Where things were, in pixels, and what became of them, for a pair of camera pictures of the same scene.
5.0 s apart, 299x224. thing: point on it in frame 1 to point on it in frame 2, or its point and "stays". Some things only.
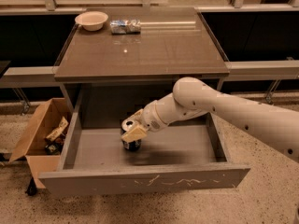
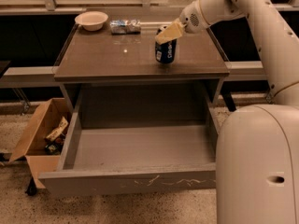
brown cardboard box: x=33 y=144 stays
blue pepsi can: x=133 y=146 to x=165 y=52
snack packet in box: x=56 y=133 stays
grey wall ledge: x=237 y=71 stays
